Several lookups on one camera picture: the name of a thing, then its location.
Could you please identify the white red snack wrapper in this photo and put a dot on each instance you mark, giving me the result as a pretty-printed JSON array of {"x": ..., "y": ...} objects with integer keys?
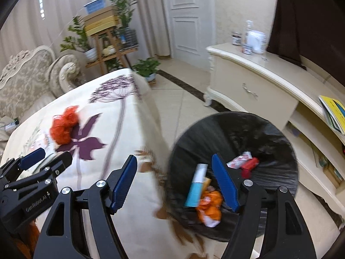
[{"x": 238, "y": 161}]

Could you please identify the ornate beige armchair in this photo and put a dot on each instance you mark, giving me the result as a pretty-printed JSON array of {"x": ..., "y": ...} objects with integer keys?
[{"x": 27, "y": 81}]

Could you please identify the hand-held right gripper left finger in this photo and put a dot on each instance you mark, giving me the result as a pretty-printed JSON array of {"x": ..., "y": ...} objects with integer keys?
[{"x": 122, "y": 186}]

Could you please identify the white panel door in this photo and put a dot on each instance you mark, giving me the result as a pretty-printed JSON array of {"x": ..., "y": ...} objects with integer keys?
[{"x": 188, "y": 19}]

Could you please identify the beige curtain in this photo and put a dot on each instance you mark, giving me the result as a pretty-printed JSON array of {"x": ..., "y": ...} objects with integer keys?
[{"x": 54, "y": 2}]

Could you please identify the dish of yellow fruit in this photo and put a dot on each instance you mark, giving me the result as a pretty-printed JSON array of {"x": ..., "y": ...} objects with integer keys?
[{"x": 108, "y": 50}]

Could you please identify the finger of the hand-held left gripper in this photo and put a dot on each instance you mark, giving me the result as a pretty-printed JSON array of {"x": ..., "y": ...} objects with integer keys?
[
  {"x": 59, "y": 164},
  {"x": 32, "y": 157}
]

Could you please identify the dark brown curtain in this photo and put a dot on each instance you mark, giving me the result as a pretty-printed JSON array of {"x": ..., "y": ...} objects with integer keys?
[{"x": 307, "y": 19}]

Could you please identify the small green floor plant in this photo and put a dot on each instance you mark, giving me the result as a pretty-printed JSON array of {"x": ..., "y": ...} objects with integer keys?
[{"x": 147, "y": 68}]

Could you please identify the orange fuzzy cloth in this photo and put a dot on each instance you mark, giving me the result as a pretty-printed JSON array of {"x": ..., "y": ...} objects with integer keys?
[{"x": 27, "y": 240}]

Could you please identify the beige flat box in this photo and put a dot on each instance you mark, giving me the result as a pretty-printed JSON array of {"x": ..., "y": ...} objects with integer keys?
[{"x": 101, "y": 27}]

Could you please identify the small jar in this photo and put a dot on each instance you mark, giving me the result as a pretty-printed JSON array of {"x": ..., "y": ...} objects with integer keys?
[{"x": 247, "y": 49}]

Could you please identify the brown flat box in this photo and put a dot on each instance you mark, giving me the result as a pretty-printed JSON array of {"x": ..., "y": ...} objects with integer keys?
[{"x": 101, "y": 14}]

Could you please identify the white spray bottle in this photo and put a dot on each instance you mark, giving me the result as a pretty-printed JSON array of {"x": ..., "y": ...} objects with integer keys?
[{"x": 248, "y": 29}]

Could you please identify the tall green plant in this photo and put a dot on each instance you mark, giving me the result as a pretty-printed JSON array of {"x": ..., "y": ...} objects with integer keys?
[{"x": 124, "y": 8}]

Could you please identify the wooden plant stand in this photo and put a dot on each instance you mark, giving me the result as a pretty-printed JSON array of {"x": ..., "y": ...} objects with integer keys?
[{"x": 98, "y": 54}]

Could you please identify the trash can with black bag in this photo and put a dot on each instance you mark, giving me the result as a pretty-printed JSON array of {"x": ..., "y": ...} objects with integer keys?
[{"x": 242, "y": 129}]

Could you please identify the orange plastic wrapper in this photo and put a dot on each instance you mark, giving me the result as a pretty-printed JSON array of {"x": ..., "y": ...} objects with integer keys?
[{"x": 210, "y": 206}]

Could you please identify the cream cabinet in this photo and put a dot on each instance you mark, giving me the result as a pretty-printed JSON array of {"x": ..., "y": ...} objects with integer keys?
[{"x": 269, "y": 78}]

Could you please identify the white teal long box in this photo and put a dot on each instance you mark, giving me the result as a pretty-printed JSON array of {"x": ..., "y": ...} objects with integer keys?
[{"x": 195, "y": 191}]

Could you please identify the colourful booklets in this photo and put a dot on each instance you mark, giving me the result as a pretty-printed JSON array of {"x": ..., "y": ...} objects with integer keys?
[{"x": 335, "y": 110}]

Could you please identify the green plant in white pot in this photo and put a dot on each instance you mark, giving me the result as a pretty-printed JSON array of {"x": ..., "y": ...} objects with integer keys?
[{"x": 90, "y": 54}]

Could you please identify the white plastic jug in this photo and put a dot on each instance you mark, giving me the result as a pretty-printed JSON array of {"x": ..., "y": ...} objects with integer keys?
[{"x": 257, "y": 41}]

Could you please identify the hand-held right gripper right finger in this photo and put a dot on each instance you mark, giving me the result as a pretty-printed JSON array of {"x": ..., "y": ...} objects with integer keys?
[{"x": 225, "y": 183}]

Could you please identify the blue box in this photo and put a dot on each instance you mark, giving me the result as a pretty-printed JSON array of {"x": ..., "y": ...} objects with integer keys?
[{"x": 94, "y": 5}]

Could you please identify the orange plastic bag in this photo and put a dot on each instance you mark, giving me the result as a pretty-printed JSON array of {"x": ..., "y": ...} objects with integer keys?
[{"x": 64, "y": 126}]

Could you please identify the white power strip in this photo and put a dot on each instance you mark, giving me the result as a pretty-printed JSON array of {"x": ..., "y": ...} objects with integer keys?
[{"x": 12, "y": 126}]

